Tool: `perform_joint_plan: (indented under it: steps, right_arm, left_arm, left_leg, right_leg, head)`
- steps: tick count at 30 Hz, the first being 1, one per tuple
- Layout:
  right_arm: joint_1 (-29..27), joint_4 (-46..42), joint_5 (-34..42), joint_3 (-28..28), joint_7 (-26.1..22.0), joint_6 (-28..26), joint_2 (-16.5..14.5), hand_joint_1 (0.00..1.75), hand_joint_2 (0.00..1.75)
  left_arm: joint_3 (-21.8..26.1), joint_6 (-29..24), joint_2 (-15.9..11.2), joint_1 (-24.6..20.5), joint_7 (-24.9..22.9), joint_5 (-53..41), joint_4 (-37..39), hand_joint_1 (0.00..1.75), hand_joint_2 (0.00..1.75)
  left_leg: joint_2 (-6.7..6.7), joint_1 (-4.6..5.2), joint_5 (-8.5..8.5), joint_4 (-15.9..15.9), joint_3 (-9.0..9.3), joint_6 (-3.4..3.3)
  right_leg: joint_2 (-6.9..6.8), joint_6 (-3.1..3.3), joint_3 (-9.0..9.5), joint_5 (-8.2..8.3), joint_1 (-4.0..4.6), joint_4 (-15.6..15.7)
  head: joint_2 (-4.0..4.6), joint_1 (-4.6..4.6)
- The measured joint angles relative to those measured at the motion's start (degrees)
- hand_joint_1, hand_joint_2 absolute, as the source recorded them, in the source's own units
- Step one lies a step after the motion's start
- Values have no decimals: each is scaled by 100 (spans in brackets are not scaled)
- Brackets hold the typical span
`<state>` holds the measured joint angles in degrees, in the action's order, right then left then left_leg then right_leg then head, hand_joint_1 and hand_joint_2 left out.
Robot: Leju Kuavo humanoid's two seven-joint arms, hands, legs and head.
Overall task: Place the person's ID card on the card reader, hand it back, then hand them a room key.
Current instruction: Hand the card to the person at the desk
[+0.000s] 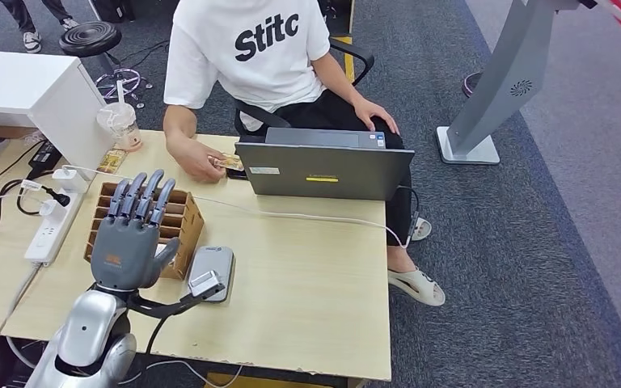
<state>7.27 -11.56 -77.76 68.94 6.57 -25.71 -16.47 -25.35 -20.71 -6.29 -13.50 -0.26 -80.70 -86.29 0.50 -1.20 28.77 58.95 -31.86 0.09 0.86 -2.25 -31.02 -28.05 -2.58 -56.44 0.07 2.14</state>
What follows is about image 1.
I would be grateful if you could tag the person's right hand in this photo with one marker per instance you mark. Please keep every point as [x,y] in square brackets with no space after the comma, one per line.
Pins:
[198,160]

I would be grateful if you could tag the person's left hand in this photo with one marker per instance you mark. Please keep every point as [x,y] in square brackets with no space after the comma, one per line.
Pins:
[372,112]

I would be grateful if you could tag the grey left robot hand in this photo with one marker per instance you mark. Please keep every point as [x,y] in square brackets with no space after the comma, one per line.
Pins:
[123,257]

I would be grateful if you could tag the person's left forearm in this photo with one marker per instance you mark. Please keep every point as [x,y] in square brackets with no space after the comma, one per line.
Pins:
[340,77]

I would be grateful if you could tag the person's right forearm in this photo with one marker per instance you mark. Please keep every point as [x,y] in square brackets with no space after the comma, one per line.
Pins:
[176,126]

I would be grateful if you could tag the wooden card organizer box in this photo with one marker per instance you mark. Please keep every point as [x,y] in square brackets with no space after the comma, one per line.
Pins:
[190,225]

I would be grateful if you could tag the seated person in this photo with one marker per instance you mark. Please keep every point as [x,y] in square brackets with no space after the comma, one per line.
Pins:
[262,59]

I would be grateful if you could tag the standing person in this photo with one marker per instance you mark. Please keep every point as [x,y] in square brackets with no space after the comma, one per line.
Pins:
[32,40]

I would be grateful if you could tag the white cards stack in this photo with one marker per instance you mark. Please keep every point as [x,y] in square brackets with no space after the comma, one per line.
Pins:
[159,250]

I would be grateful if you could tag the grey laptop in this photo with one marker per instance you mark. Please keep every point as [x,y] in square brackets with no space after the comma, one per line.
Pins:
[326,171]

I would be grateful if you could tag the white power strip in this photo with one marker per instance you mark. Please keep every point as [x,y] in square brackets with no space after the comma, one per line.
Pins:
[48,235]

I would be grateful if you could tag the plastic cup with straw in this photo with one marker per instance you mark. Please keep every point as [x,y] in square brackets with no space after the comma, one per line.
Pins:
[120,126]

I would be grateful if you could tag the black plug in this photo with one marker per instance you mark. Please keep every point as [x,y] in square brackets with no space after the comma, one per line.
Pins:
[60,198]

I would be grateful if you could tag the small white plug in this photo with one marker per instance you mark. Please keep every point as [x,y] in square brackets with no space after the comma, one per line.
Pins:
[49,208]

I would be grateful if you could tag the white charger block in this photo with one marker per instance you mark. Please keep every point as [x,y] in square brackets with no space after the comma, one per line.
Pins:
[69,179]

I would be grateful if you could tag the black round floor base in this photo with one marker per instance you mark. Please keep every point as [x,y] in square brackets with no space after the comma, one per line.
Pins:
[471,85]

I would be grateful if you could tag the black power adapter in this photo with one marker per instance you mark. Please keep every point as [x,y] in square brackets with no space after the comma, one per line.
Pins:
[45,155]

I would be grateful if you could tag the grey kiosk stand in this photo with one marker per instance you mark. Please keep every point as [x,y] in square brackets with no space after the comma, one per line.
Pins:
[509,69]

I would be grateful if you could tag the black round stool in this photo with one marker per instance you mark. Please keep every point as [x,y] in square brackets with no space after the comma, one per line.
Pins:
[90,37]

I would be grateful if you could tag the black bag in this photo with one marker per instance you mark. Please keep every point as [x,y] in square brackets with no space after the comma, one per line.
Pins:
[115,8]

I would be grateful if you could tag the white cabinet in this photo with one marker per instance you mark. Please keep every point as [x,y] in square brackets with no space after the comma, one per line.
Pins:
[21,80]

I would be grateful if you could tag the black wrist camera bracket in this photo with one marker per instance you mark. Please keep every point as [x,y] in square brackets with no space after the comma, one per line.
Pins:
[155,308]

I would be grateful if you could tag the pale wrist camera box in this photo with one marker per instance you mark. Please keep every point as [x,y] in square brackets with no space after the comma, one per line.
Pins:
[204,284]

